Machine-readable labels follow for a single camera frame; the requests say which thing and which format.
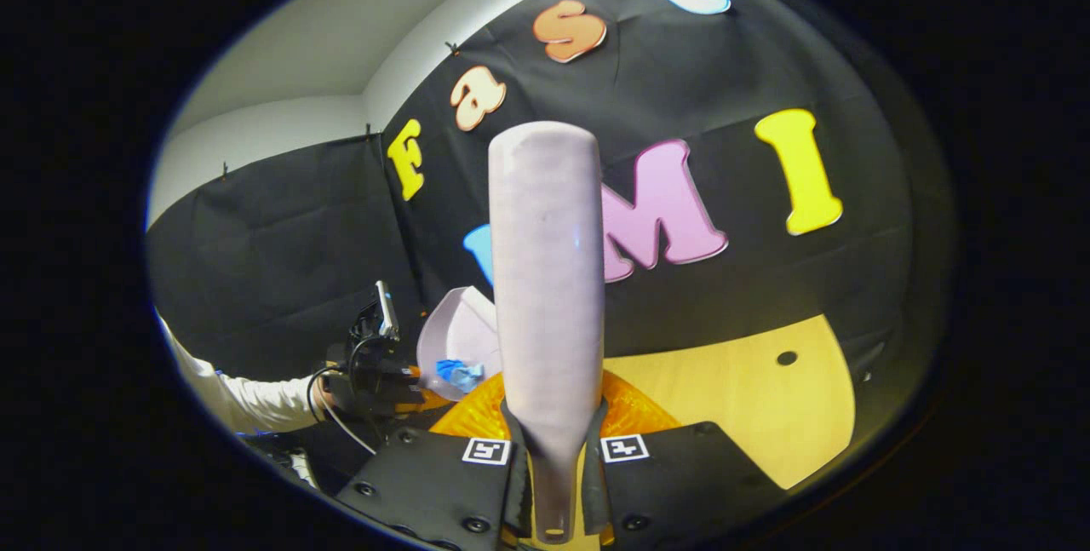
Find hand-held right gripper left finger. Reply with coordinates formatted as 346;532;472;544
336;370;534;550

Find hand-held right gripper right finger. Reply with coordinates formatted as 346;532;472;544
582;369;793;548

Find lilac plastic dustpan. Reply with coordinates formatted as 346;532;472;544
416;285;503;403

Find small lilac broom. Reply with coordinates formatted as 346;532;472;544
488;121;607;545

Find wooden desktop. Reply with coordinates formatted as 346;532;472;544
596;314;857;491

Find thin gripper cable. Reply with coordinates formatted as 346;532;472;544
307;336;380;456

